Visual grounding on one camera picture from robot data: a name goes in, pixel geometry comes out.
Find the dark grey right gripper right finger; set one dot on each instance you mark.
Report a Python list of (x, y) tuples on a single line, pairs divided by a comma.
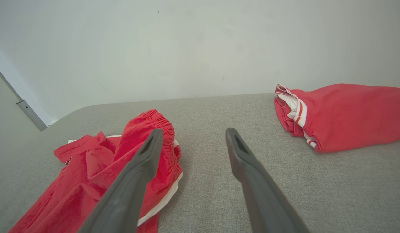
[(264, 200)]

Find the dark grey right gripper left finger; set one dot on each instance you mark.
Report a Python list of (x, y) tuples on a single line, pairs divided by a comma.
[(128, 194)]

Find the grey metal door rail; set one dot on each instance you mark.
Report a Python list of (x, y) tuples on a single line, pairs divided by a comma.
[(31, 115)]

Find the red basketball jersey white trim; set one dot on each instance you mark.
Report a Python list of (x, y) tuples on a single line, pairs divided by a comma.
[(348, 116)]

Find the red shorts white stripe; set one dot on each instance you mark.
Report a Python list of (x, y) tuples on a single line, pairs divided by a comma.
[(73, 187)]

